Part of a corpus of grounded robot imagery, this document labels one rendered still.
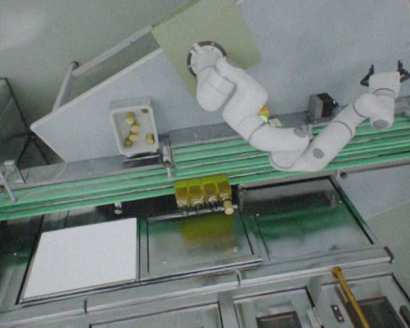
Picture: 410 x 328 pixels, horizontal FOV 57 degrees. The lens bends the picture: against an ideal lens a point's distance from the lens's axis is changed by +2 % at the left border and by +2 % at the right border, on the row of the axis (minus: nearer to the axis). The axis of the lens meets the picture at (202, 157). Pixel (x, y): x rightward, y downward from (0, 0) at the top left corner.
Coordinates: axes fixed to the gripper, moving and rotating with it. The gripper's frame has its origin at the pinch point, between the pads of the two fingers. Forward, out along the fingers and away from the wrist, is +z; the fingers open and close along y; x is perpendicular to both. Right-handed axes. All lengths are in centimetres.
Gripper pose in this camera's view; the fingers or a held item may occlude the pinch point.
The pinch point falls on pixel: (385, 66)
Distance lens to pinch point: 164.9
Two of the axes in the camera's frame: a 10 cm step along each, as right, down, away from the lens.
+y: 8.3, -0.4, -5.5
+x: -4.7, -5.7, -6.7
